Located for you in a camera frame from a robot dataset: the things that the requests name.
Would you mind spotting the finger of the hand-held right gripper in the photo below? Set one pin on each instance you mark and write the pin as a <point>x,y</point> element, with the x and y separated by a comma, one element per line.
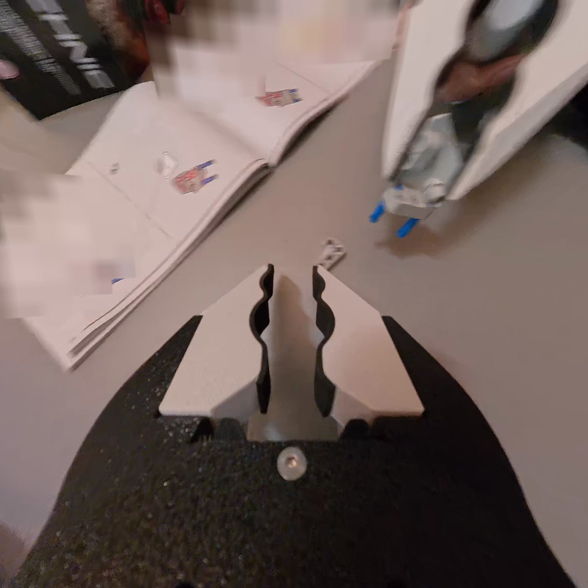
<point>418,82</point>
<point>546,87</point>

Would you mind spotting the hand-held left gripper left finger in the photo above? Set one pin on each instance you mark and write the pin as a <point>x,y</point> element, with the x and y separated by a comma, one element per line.
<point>216,358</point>

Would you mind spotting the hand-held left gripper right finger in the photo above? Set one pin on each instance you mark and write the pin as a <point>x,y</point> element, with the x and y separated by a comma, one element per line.
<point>367,358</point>

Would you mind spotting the small grey brick piece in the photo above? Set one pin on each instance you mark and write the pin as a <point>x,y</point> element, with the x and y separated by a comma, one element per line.
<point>333,253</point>

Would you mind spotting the grey brick assembly blue pins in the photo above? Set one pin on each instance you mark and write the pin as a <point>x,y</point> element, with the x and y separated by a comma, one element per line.
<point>413,202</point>

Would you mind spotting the person's right hand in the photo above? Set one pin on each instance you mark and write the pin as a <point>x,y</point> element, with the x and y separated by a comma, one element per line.
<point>482,78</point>

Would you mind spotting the open white instruction booklet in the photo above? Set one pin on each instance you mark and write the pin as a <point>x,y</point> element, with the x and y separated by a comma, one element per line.
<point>206,138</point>

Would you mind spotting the dark toy truck box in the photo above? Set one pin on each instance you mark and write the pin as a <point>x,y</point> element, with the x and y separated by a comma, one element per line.
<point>55,50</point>

